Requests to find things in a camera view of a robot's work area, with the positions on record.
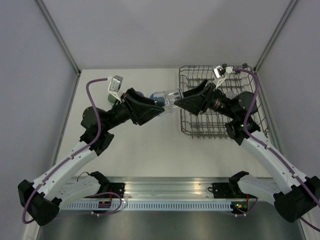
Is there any white slotted cable duct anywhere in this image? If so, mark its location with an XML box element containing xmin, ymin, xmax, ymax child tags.
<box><xmin>64</xmin><ymin>200</ymin><xmax>232</xmax><ymax>212</ymax></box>

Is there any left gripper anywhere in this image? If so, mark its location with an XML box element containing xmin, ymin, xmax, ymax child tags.
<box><xmin>102</xmin><ymin>87</ymin><xmax>166</xmax><ymax>131</ymax></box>

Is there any left aluminium frame post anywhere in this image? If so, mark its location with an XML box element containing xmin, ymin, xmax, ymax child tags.
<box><xmin>34</xmin><ymin>0</ymin><xmax>81</xmax><ymax>105</ymax></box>

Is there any right aluminium frame post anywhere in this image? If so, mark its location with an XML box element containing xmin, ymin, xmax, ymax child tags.
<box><xmin>254</xmin><ymin>0</ymin><xmax>300</xmax><ymax>121</ymax></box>

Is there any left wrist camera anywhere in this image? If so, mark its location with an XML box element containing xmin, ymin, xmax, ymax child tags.
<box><xmin>108</xmin><ymin>75</ymin><xmax>124</xmax><ymax>98</ymax></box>

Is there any aluminium frame post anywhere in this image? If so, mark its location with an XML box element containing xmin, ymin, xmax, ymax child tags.
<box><xmin>254</xmin><ymin>0</ymin><xmax>300</xmax><ymax>121</ymax></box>
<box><xmin>34</xmin><ymin>0</ymin><xmax>81</xmax><ymax>105</ymax></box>

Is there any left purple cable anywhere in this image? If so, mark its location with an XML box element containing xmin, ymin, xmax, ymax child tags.
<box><xmin>21</xmin><ymin>77</ymin><xmax>109</xmax><ymax>226</ymax></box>

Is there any grey wire dish rack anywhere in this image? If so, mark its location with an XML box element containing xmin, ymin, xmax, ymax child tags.
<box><xmin>178</xmin><ymin>65</ymin><xmax>269</xmax><ymax>139</ymax></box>

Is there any clear glass cup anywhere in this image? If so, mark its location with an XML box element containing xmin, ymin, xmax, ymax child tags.
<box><xmin>159</xmin><ymin>88</ymin><xmax>184</xmax><ymax>116</ymax></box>
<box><xmin>225</xmin><ymin>91</ymin><xmax>237</xmax><ymax>99</ymax></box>

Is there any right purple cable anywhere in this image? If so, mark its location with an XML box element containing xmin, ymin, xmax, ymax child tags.
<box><xmin>233</xmin><ymin>67</ymin><xmax>320</xmax><ymax>232</ymax></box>

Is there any purple plastic cup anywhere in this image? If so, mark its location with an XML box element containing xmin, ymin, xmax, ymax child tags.
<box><xmin>137</xmin><ymin>91</ymin><xmax>144</xmax><ymax>97</ymax></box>

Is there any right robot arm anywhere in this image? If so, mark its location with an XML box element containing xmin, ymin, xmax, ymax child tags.
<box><xmin>174</xmin><ymin>80</ymin><xmax>320</xmax><ymax>223</ymax></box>

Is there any blue plastic cup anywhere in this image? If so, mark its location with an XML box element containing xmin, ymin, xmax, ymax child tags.
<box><xmin>150</xmin><ymin>91</ymin><xmax>166</xmax><ymax>107</ymax></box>

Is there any purple cable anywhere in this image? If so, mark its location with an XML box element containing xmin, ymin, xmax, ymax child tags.
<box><xmin>233</xmin><ymin>67</ymin><xmax>320</xmax><ymax>232</ymax></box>
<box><xmin>21</xmin><ymin>77</ymin><xmax>109</xmax><ymax>226</ymax></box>

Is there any aluminium mounting rail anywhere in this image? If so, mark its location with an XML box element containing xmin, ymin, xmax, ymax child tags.
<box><xmin>108</xmin><ymin>176</ymin><xmax>229</xmax><ymax>201</ymax></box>

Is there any green plastic cup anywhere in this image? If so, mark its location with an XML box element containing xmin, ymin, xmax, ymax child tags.
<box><xmin>107</xmin><ymin>94</ymin><xmax>118</xmax><ymax>105</ymax></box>

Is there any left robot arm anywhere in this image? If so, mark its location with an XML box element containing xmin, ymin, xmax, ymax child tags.
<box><xmin>17</xmin><ymin>88</ymin><xmax>165</xmax><ymax>226</ymax></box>

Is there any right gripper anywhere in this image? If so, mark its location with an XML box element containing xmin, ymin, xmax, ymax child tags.
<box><xmin>174</xmin><ymin>78</ymin><xmax>238</xmax><ymax>120</ymax></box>

